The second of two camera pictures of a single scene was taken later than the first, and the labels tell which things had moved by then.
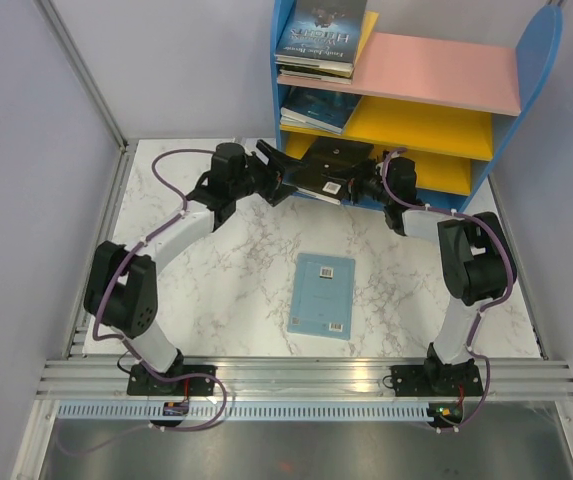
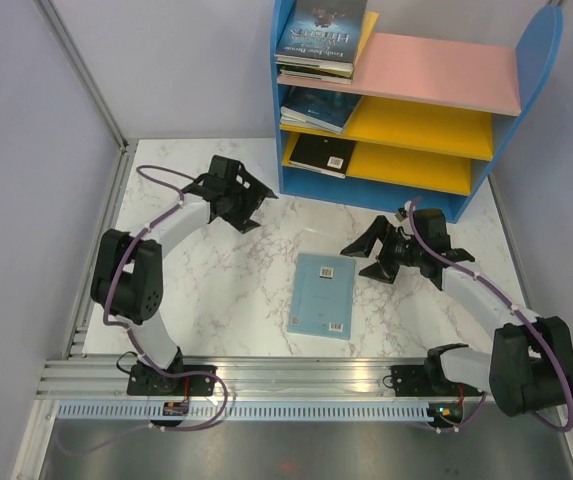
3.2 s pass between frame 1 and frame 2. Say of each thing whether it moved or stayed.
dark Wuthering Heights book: stayed
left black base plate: stayed
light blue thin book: stayed
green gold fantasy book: stayed
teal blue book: stayed
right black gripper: moved
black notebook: moved
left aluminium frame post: stayed
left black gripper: moved
